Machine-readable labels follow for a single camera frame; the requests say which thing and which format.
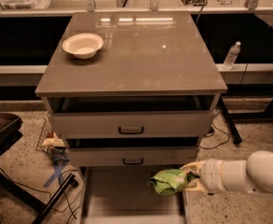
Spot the top grey drawer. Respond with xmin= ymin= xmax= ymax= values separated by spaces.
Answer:
xmin=45 ymin=94 xmax=219 ymax=139

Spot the black table leg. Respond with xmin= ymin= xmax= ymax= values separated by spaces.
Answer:
xmin=218 ymin=98 xmax=242 ymax=145

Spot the grey drawer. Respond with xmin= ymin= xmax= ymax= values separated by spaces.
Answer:
xmin=67 ymin=137 xmax=199 ymax=166
xmin=76 ymin=166 xmax=189 ymax=224
xmin=45 ymin=94 xmax=219 ymax=139

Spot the clear plastic water bottle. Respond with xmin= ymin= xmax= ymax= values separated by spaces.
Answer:
xmin=224 ymin=41 xmax=241 ymax=70

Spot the middle grey drawer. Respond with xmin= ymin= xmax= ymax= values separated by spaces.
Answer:
xmin=67 ymin=137 xmax=199 ymax=166

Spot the wire basket with snacks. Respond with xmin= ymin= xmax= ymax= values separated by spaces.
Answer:
xmin=36 ymin=118 xmax=68 ymax=161

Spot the grey drawer cabinet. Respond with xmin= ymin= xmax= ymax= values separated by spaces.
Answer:
xmin=34 ymin=10 xmax=228 ymax=224

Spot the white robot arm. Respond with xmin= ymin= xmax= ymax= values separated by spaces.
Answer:
xmin=181 ymin=150 xmax=273 ymax=201

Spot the black cable on floor left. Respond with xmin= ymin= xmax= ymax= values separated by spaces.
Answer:
xmin=0 ymin=161 xmax=83 ymax=221

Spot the black chair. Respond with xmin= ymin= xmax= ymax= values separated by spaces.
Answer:
xmin=0 ymin=101 xmax=79 ymax=224

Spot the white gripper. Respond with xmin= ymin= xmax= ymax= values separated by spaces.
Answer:
xmin=181 ymin=159 xmax=225 ymax=194

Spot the white paper bowl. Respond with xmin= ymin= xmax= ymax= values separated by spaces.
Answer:
xmin=62 ymin=33 xmax=103 ymax=59

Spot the green rice chip bag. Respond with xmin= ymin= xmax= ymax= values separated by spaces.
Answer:
xmin=147 ymin=169 xmax=198 ymax=195

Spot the bottom grey drawer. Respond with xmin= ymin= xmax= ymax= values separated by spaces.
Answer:
xmin=76 ymin=166 xmax=189 ymax=224

